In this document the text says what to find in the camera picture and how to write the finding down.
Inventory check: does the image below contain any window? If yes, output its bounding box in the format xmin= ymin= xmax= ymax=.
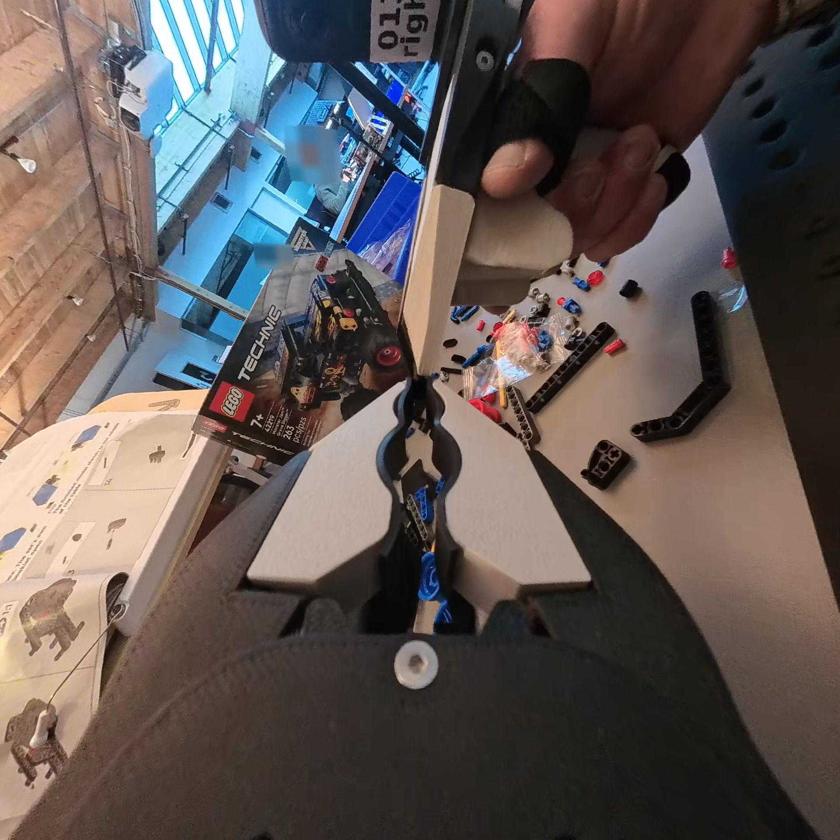
xmin=147 ymin=0 xmax=245 ymax=126

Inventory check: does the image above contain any blue wheel rim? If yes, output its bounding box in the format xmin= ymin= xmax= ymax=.
xmin=420 ymin=551 xmax=470 ymax=624

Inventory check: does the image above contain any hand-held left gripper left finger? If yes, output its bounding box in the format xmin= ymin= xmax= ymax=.
xmin=246 ymin=379 xmax=424 ymax=633

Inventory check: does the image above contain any long black straight beam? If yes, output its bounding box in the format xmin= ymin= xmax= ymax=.
xmin=525 ymin=322 xmax=616 ymax=414

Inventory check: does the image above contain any heap of small mixed pins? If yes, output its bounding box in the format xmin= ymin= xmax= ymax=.
xmin=499 ymin=315 xmax=572 ymax=375

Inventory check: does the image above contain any toy set box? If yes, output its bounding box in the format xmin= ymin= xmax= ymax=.
xmin=192 ymin=217 xmax=406 ymax=467

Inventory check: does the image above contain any small black beam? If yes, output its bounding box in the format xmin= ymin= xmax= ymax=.
xmin=397 ymin=377 xmax=435 ymax=437

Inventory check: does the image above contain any white side table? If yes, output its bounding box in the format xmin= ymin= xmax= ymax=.
xmin=98 ymin=430 xmax=232 ymax=639

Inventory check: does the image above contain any clear plastic bag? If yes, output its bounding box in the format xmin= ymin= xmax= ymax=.
xmin=462 ymin=308 xmax=581 ymax=401

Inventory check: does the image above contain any pile of small connector pins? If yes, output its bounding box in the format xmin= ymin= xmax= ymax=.
xmin=441 ymin=303 xmax=493 ymax=383

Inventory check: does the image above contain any white wall device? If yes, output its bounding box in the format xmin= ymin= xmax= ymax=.
xmin=98 ymin=42 xmax=175 ymax=140

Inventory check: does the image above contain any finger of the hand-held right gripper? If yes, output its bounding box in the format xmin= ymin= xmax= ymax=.
xmin=400 ymin=184 xmax=476 ymax=383

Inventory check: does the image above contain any black connector block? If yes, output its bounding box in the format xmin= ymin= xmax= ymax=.
xmin=581 ymin=440 xmax=631 ymax=492

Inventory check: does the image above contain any dark perforated panel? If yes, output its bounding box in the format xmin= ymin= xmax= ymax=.
xmin=702 ymin=20 xmax=840 ymax=592

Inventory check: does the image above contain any thin grey cable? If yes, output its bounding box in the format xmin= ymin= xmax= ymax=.
xmin=26 ymin=600 xmax=129 ymax=749

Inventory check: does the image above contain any long black angled beam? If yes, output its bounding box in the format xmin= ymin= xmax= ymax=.
xmin=630 ymin=290 xmax=732 ymax=442

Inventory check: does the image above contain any instruction booklet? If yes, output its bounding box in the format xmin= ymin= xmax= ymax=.
xmin=0 ymin=394 xmax=198 ymax=824

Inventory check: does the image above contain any black metal frame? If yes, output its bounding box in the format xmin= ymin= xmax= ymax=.
xmin=328 ymin=59 xmax=439 ymax=165

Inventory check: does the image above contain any stack of blue bins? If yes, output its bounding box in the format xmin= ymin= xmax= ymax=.
xmin=344 ymin=171 xmax=422 ymax=284

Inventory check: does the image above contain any person's right hand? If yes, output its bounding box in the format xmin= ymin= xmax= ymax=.
xmin=482 ymin=0 xmax=782 ymax=263

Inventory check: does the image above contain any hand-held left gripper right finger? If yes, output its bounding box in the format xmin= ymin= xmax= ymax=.
xmin=425 ymin=379 xmax=593 ymax=633

